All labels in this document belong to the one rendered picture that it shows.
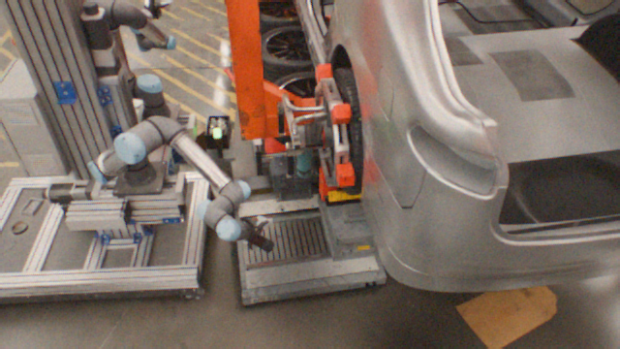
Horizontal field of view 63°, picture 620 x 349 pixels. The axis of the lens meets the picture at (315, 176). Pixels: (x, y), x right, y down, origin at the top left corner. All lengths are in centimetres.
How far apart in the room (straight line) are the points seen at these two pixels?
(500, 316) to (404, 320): 54
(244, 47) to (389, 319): 167
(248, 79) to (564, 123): 167
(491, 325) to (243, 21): 209
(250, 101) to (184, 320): 128
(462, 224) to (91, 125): 173
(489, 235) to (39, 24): 188
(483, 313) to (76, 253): 231
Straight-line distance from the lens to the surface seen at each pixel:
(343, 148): 237
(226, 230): 184
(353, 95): 239
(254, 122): 306
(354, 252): 299
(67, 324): 318
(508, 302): 316
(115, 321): 309
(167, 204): 258
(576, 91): 300
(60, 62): 243
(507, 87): 284
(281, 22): 450
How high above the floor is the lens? 249
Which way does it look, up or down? 43 degrees down
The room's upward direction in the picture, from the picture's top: 1 degrees clockwise
